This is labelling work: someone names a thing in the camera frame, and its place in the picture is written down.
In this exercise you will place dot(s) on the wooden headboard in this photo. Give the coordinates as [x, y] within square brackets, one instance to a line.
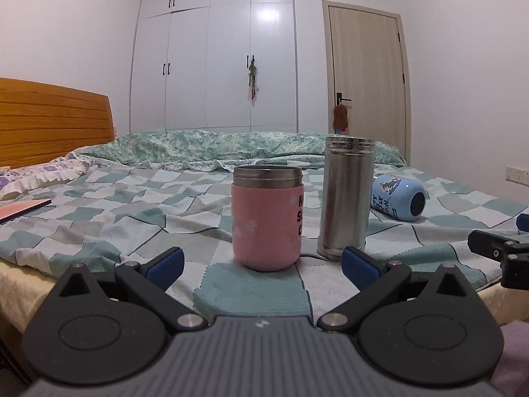
[49, 124]

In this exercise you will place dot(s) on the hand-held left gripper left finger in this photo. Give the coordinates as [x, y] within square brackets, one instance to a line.
[167, 266]

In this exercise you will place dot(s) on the beige mattress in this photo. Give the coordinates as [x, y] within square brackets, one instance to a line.
[16, 297]

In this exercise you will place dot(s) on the beige door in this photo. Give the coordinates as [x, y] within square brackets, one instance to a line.
[368, 70]

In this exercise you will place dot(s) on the tall stainless steel cup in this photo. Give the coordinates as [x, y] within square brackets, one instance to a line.
[345, 198]

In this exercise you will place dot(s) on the white wall socket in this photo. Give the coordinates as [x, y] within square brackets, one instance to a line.
[517, 174]

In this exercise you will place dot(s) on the checked bed blanket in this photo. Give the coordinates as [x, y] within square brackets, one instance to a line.
[124, 223]

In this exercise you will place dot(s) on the red book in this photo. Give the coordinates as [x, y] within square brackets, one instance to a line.
[20, 209]

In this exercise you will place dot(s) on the person's pink clothing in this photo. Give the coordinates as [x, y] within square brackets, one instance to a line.
[514, 359]

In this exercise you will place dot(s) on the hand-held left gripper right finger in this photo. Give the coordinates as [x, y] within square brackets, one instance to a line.
[359, 269]

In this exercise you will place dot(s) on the pink cup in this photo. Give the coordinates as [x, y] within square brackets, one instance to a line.
[264, 223]

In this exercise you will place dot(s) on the green hanging ornament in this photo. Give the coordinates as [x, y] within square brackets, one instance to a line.
[252, 76]

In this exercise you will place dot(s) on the green floral quilt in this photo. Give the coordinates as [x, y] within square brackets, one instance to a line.
[198, 144]

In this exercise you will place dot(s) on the white wardrobe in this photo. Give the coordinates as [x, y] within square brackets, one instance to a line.
[206, 70]

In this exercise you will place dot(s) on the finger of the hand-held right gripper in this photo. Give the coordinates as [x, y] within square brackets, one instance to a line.
[492, 243]
[524, 223]

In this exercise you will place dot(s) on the blue printed cup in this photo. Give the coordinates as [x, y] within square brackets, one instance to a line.
[396, 198]

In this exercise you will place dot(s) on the brown hanging pouch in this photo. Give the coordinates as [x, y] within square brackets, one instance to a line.
[340, 118]

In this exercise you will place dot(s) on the purple floral pillow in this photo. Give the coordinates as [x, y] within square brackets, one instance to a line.
[37, 175]

